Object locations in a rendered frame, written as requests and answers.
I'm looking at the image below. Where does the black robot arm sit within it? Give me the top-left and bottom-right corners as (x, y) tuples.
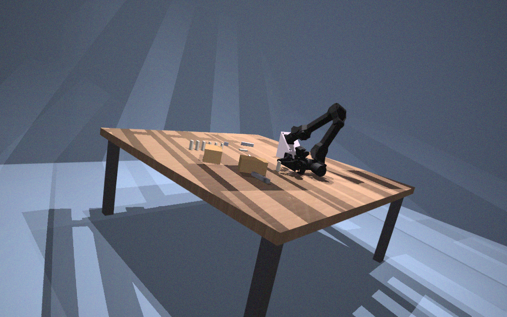
(284, 103), (346, 177)

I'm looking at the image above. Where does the brown wooden block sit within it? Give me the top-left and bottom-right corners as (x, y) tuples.
(203, 144), (222, 164)
(238, 154), (268, 176)

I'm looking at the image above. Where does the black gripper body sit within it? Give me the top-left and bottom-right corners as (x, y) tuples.
(284, 152), (310, 175)

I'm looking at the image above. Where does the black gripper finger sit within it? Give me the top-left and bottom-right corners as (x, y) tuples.
(277, 154), (290, 162)
(281, 159), (298, 172)

